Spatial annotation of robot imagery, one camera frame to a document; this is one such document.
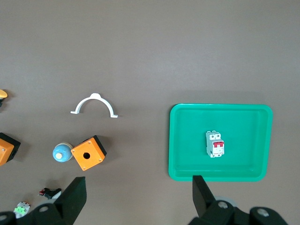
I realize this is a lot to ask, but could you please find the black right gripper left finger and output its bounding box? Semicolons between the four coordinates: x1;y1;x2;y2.
0;177;88;225

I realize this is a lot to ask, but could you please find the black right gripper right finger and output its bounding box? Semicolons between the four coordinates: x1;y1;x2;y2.
188;175;289;225

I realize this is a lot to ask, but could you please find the white red circuit breaker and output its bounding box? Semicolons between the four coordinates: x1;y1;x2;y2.
205;130;225;158

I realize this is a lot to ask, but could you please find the green white contact block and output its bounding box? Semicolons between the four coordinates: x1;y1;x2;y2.
13;201;31;219

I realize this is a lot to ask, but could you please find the blue dome buzzer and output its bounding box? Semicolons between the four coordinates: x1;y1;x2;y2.
52;142;73;163

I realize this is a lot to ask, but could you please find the green plastic tray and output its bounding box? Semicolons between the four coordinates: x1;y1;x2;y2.
168;103;274;182

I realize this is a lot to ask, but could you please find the small white pipe clamp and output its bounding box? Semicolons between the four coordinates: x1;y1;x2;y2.
70;93;119;119

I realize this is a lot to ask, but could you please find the yellow mushroom push button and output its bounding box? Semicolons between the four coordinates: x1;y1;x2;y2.
0;89;8;107

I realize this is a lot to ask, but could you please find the brown table mat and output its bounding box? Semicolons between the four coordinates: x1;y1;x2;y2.
0;0;300;225

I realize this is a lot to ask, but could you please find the small black red switch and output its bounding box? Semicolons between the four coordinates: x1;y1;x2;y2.
38;187;62;200

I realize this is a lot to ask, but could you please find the orange push-button enclosure box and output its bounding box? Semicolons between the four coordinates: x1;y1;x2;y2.
70;135;108;171
0;132;21;167

